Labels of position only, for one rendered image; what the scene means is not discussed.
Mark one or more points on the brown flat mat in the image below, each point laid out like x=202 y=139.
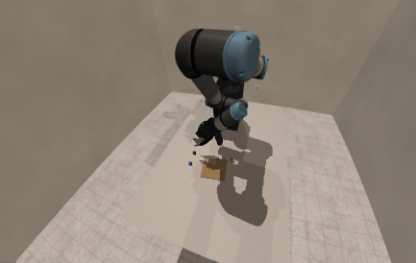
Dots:
x=214 y=168

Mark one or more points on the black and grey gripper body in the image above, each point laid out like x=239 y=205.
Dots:
x=205 y=130

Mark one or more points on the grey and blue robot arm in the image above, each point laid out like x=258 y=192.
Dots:
x=232 y=56

